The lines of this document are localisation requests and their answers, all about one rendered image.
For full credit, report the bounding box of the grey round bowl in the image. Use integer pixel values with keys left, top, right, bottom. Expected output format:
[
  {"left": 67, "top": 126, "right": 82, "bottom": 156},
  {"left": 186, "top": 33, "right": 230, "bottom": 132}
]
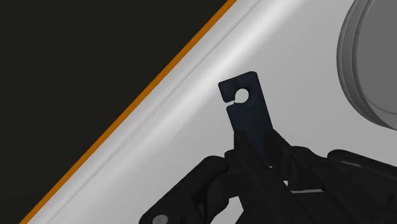
[{"left": 336, "top": 0, "right": 397, "bottom": 131}]

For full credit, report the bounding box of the white table with orange edge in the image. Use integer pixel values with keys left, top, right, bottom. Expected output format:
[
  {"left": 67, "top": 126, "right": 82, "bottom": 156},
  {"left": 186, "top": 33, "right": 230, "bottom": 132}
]
[{"left": 19, "top": 0, "right": 397, "bottom": 224}]

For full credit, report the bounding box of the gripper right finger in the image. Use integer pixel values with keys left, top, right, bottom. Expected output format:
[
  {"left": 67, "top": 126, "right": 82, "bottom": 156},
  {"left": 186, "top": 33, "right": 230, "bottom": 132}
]
[{"left": 263, "top": 129, "right": 397, "bottom": 224}]

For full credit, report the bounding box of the dark blue holed tag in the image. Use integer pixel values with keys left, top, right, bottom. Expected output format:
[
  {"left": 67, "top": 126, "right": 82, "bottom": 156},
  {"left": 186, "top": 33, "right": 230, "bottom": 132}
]
[{"left": 218, "top": 71, "right": 275, "bottom": 163}]

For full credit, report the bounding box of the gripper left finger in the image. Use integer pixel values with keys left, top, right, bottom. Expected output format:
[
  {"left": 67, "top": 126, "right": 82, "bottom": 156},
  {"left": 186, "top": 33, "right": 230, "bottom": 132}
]
[{"left": 138, "top": 131, "right": 268, "bottom": 224}]

